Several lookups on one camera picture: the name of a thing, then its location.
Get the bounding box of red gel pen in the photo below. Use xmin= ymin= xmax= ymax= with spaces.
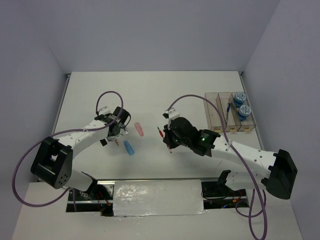
xmin=157 ymin=126 xmax=173 ymax=154

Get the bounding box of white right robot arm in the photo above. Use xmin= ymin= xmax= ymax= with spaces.
xmin=163 ymin=117 xmax=298 ymax=200

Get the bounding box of pink correction tape case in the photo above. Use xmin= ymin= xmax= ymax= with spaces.
xmin=134 ymin=122 xmax=144 ymax=137

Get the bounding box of aluminium table edge rail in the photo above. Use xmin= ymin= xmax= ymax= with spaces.
xmin=51 ymin=72 xmax=72 ymax=134

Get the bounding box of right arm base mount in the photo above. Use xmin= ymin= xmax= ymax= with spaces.
xmin=201 ymin=181 xmax=249 ymax=210

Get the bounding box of blue gel pen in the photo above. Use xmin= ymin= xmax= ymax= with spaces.
xmin=225 ymin=102 xmax=231 ymax=125

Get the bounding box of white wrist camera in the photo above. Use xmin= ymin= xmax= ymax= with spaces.
xmin=162 ymin=107 xmax=180 ymax=126
xmin=97 ymin=106 xmax=111 ymax=118

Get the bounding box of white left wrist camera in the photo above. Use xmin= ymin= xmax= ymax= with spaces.
xmin=97 ymin=106 xmax=111 ymax=118

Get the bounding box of blue slime jar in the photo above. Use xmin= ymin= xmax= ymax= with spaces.
xmin=237 ymin=104 xmax=252 ymax=122
xmin=233 ymin=91 xmax=247 ymax=108

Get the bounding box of clear organizer bin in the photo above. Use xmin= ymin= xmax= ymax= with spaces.
xmin=218 ymin=92 xmax=241 ymax=133
xmin=231 ymin=91 xmax=256 ymax=132
xmin=203 ymin=92 xmax=224 ymax=133

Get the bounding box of clear right organizer bin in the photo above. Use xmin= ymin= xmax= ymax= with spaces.
xmin=231 ymin=91 xmax=256 ymax=132

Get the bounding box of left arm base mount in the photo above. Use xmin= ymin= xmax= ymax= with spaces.
xmin=66 ymin=180 xmax=115 ymax=217

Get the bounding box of clear middle organizer bin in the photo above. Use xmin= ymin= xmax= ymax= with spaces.
xmin=218 ymin=92 xmax=241 ymax=133

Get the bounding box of clear left organizer bin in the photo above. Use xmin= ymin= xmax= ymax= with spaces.
xmin=203 ymin=92 xmax=224 ymax=133

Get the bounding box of blue correction tape case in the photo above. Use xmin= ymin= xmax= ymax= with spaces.
xmin=123 ymin=140 xmax=135 ymax=156

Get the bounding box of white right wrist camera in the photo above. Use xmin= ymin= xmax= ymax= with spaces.
xmin=162 ymin=107 xmax=180 ymax=126

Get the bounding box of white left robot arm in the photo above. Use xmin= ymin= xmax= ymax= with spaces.
xmin=30 ymin=106 xmax=131 ymax=200

